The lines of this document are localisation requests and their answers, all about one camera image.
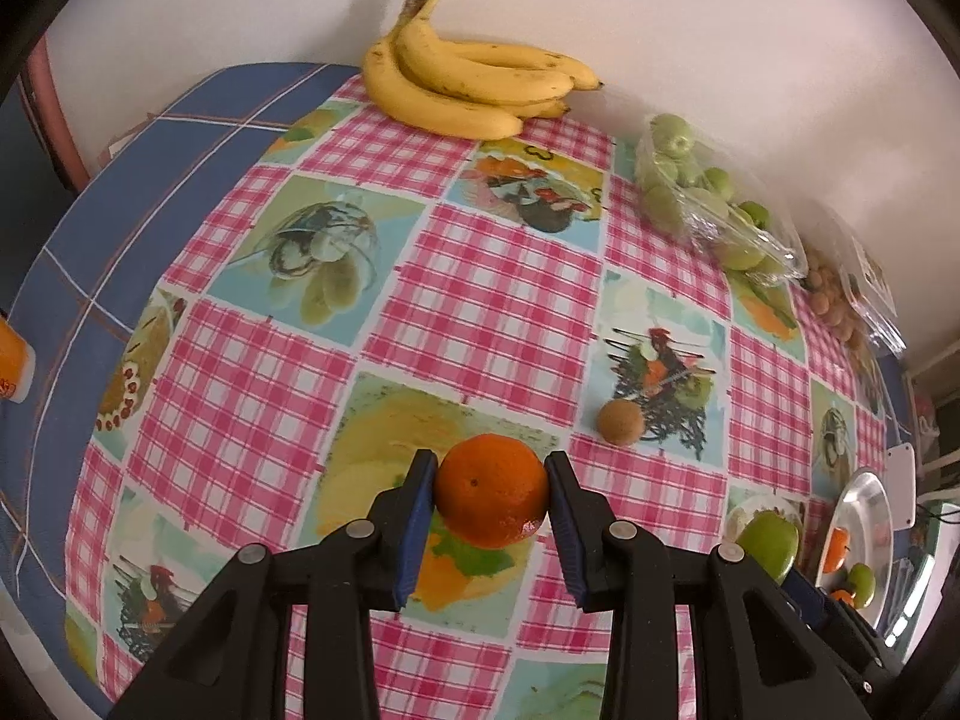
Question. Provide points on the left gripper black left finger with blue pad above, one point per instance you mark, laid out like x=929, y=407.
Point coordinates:
x=226, y=657

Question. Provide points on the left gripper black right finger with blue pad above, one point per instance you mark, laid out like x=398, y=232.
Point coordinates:
x=754, y=656

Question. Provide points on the green mango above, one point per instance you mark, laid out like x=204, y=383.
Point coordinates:
x=772, y=542
x=860, y=584

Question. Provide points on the orange tangerine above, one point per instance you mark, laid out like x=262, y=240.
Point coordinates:
x=844, y=596
x=492, y=491
x=836, y=550

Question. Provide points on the silver metal plate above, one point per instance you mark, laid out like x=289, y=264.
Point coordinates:
x=863, y=511

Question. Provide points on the white rectangular device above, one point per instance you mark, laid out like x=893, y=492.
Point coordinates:
x=900, y=484

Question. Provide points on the white side shelf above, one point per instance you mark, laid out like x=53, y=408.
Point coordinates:
x=933, y=388

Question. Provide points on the brown kiwi far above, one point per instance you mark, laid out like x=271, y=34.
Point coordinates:
x=620, y=422

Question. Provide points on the clear box of longans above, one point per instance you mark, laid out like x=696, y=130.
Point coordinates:
x=849, y=292

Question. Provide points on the clear tray of green apples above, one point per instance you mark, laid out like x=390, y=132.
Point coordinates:
x=693, y=191

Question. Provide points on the yellow banana bunch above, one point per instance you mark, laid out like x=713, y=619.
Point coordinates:
x=465, y=89

